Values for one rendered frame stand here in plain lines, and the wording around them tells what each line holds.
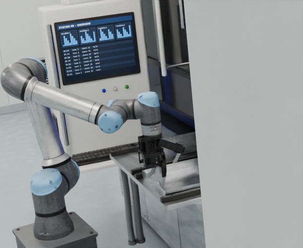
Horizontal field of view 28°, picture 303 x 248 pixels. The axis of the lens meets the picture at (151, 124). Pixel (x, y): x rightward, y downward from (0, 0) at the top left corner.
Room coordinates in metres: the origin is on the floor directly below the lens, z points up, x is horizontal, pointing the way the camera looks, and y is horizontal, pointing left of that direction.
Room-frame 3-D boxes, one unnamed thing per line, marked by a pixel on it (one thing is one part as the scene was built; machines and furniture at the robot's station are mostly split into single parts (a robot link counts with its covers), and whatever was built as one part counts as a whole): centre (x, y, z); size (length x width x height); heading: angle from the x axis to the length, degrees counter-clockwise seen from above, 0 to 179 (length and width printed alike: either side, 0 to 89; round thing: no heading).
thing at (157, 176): (2.15, 0.00, 0.96); 0.06 x 0.03 x 0.09; 109
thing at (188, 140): (2.65, -0.14, 0.90); 0.34 x 0.26 x 0.04; 109
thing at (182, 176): (2.29, -0.14, 0.90); 0.34 x 0.26 x 0.04; 108
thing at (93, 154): (2.92, 0.21, 0.82); 0.40 x 0.14 x 0.02; 106
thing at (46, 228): (2.14, 0.41, 0.84); 0.15 x 0.15 x 0.10
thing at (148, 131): (2.16, 0.00, 1.14); 0.08 x 0.08 x 0.05
